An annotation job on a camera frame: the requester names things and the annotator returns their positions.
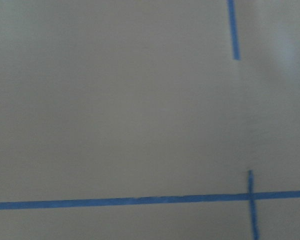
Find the blue tape short strip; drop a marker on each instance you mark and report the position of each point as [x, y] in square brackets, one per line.
[233, 29]

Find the blue tape crossing strip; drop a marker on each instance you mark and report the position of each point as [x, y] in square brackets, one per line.
[252, 206]

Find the blue tape long strip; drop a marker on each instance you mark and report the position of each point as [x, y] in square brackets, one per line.
[100, 202]

